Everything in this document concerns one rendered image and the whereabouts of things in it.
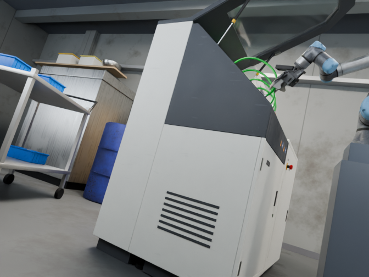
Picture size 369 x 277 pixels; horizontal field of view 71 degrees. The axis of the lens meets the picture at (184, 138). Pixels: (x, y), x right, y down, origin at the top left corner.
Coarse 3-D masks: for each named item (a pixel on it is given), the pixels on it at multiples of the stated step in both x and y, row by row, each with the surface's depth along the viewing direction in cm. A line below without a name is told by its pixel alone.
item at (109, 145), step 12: (108, 132) 328; (120, 132) 322; (108, 144) 322; (96, 156) 331; (108, 156) 318; (96, 168) 321; (108, 168) 314; (96, 180) 315; (108, 180) 312; (84, 192) 324; (96, 192) 311
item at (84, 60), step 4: (84, 56) 511; (88, 56) 505; (92, 56) 501; (80, 60) 512; (84, 60) 508; (88, 60) 503; (92, 60) 499; (96, 60) 505; (100, 60) 514; (84, 64) 505; (88, 64) 500; (92, 64) 498; (96, 64) 506; (100, 64) 517
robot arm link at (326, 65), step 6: (318, 54) 142; (324, 54) 140; (318, 60) 141; (324, 60) 139; (330, 60) 138; (318, 66) 143; (324, 66) 140; (330, 66) 137; (336, 66) 138; (324, 72) 145; (330, 72) 141
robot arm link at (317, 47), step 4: (312, 44) 145; (316, 44) 143; (320, 44) 142; (308, 48) 146; (312, 48) 144; (316, 48) 143; (320, 48) 142; (324, 48) 142; (304, 52) 148; (308, 52) 145; (312, 52) 144; (316, 52) 142; (304, 56) 147; (308, 56) 145; (312, 56) 144; (308, 60) 146; (312, 60) 145
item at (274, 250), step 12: (252, 72) 210; (288, 156) 188; (288, 168) 197; (288, 180) 206; (288, 192) 215; (288, 204) 227; (276, 216) 178; (276, 228) 186; (276, 240) 195; (276, 252) 205
